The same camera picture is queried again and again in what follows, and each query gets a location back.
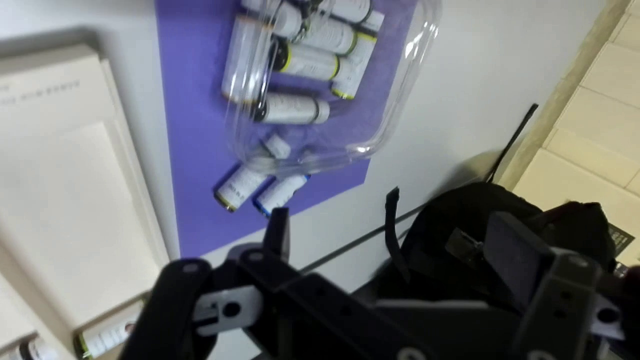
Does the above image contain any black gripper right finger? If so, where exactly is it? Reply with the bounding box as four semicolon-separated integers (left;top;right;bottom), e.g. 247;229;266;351
483;210;640;360

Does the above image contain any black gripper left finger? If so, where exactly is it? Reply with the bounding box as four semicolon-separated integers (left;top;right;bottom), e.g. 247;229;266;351
118;208;291;360

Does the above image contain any clear plastic container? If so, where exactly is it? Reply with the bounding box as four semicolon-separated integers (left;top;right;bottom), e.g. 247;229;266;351
220;0;443;173

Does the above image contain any black backpack near arm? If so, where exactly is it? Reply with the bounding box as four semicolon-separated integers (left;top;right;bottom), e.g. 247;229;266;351
375;182;616;309

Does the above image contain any white vial in container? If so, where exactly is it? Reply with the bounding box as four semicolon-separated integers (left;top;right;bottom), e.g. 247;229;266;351
250;92;330;123
240;0;304;40
270;41;340;80
332;32;378;99
292;15;378;53

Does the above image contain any white vial in tray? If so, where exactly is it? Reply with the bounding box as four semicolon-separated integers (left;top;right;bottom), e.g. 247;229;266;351
0;335;60;360
76;318;135;360

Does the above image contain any white vial on mat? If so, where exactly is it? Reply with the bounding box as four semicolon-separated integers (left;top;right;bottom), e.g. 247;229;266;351
254;173;308;216
215;131;292;211

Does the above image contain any purple mat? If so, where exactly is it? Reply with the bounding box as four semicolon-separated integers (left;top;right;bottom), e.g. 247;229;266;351
154;0;422;259

